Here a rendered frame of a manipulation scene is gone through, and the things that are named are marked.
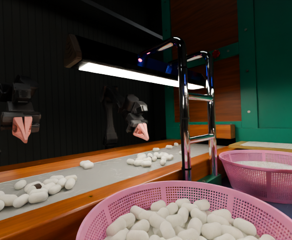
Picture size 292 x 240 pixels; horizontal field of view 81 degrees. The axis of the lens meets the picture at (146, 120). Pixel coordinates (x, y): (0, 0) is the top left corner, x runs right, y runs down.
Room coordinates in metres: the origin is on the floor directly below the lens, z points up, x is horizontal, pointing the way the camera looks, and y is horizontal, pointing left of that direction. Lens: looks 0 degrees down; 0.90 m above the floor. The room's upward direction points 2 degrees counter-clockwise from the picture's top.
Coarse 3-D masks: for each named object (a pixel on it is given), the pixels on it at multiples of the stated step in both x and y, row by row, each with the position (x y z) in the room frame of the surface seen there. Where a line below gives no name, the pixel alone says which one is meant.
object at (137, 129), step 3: (141, 123) 0.78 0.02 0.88; (138, 126) 0.77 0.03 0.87; (141, 126) 0.77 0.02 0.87; (135, 129) 0.79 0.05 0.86; (138, 129) 0.78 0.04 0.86; (141, 129) 0.77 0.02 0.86; (144, 129) 0.77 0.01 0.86; (135, 132) 0.79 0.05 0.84; (138, 132) 0.79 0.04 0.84; (144, 132) 0.76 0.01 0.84; (135, 135) 0.79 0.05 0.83; (138, 135) 0.78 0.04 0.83; (141, 135) 0.79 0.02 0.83; (144, 138) 0.77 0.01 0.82; (147, 138) 0.76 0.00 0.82
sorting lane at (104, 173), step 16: (192, 144) 1.03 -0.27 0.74; (112, 160) 0.69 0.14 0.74; (176, 160) 0.65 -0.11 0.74; (32, 176) 0.52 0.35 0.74; (48, 176) 0.52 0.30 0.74; (64, 176) 0.51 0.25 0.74; (80, 176) 0.51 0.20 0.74; (96, 176) 0.50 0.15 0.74; (112, 176) 0.50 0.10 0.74; (128, 176) 0.49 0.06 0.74; (16, 192) 0.40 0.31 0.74; (64, 192) 0.39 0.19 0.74; (80, 192) 0.39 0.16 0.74; (16, 208) 0.33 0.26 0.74; (32, 208) 0.33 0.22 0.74
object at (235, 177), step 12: (228, 156) 0.63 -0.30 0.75; (240, 156) 0.65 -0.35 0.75; (252, 156) 0.65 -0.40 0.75; (264, 156) 0.63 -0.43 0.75; (276, 156) 0.61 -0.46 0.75; (228, 168) 0.52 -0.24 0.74; (240, 168) 0.47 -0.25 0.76; (252, 168) 0.44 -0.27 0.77; (264, 168) 0.42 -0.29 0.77; (240, 180) 0.48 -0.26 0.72; (252, 180) 0.45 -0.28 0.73; (264, 180) 0.43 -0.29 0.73; (276, 180) 0.42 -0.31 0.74; (288, 180) 0.41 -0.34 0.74; (252, 192) 0.47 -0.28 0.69; (264, 192) 0.44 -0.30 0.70; (276, 192) 0.43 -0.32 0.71; (288, 192) 0.42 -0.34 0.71
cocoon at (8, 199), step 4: (0, 196) 0.34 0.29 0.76; (4, 196) 0.34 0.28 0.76; (8, 196) 0.33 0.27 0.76; (12, 196) 0.34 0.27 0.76; (16, 196) 0.34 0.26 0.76; (4, 200) 0.33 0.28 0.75; (8, 200) 0.33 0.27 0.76; (12, 200) 0.33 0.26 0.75; (8, 204) 0.33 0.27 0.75; (12, 204) 0.33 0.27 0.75
